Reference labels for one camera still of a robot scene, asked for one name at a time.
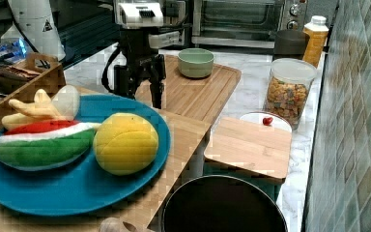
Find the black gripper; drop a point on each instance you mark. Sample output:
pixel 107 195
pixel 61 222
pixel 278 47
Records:
pixel 143 62

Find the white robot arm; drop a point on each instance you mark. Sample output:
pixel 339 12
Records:
pixel 34 21

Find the light green bowl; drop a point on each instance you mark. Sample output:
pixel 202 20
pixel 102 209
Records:
pixel 195 62

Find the bamboo cutting board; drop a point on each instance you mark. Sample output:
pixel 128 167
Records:
pixel 199 99

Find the plush yellow lemon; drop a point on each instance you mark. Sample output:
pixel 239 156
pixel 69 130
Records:
pixel 125 143

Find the silver toaster oven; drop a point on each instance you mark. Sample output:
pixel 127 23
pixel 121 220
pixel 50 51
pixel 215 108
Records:
pixel 245 23

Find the wooden organizer box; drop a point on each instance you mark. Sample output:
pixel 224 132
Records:
pixel 50 77

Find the blue plate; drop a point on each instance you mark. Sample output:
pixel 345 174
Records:
pixel 82 186

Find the plush watermelon slice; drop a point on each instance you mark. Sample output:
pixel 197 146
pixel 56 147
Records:
pixel 45 145

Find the red cherry tomato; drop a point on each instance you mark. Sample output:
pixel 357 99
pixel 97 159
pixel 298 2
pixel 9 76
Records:
pixel 267 121

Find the small wooden lid board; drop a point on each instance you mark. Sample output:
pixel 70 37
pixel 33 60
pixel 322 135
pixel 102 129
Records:
pixel 250 147

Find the white plate with copper rim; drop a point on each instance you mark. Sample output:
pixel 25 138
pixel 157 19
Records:
pixel 258 116

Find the clear cereal jar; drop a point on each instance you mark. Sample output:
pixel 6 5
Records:
pixel 288 89

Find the dark grey cup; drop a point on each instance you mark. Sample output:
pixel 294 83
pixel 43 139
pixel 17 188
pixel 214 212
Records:
pixel 290 44

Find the black round pot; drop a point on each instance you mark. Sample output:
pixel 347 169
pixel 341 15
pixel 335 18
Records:
pixel 221 204

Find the orange juice bottle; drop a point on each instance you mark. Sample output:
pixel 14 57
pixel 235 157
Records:
pixel 317 31

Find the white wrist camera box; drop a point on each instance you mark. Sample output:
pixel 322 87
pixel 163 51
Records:
pixel 163 22

